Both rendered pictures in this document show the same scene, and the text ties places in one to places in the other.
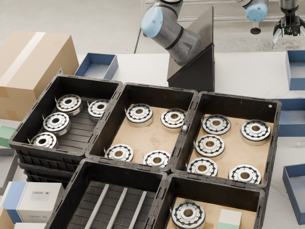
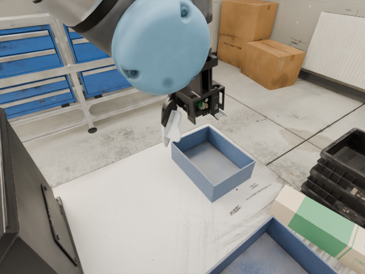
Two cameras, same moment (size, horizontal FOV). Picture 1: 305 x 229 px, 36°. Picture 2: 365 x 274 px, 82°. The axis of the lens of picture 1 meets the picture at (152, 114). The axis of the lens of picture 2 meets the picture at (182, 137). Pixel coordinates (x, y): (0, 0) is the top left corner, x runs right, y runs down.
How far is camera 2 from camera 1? 165 cm
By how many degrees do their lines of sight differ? 35
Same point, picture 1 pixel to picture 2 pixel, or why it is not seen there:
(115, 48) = not seen: outside the picture
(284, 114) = (249, 264)
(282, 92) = (207, 212)
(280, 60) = (163, 157)
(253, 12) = (161, 42)
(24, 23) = not seen: outside the picture
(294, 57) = (181, 147)
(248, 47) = (92, 145)
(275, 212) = not seen: outside the picture
